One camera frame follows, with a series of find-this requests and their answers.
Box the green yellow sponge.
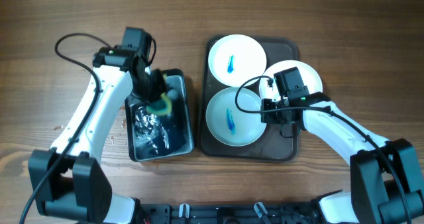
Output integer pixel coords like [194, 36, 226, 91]
[146, 93, 172, 116]

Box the white plate with blue stain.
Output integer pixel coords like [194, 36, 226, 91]
[207, 34, 267, 87]

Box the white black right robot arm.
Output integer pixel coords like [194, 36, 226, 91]
[261, 92, 423, 224]

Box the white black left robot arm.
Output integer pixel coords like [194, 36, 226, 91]
[20, 45, 172, 223]

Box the black soapy water tray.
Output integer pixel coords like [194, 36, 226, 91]
[125, 69, 194, 162]

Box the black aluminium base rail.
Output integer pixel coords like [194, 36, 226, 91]
[141, 202, 320, 224]

